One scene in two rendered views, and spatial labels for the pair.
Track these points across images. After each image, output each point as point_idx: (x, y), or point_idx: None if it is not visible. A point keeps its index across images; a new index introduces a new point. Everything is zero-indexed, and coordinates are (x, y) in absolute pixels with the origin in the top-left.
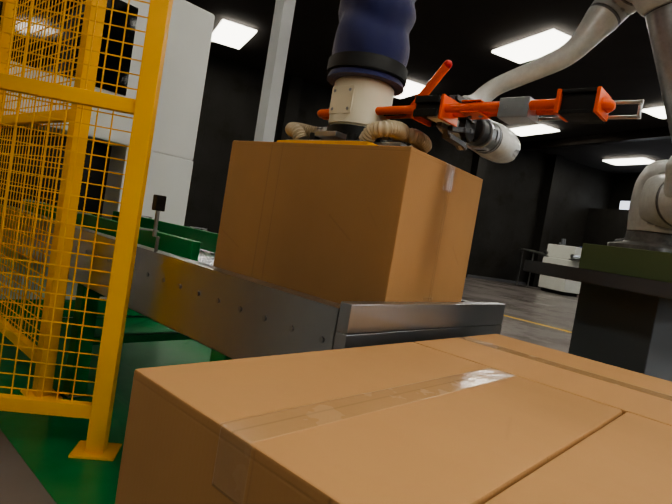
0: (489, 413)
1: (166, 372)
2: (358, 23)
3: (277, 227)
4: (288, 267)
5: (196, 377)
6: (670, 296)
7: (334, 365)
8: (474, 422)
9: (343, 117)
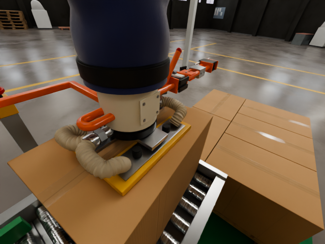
0: (256, 155)
1: (316, 220)
2: (166, 23)
3: (167, 210)
4: (173, 207)
5: (309, 212)
6: (165, 93)
7: (260, 183)
8: (265, 158)
9: (154, 119)
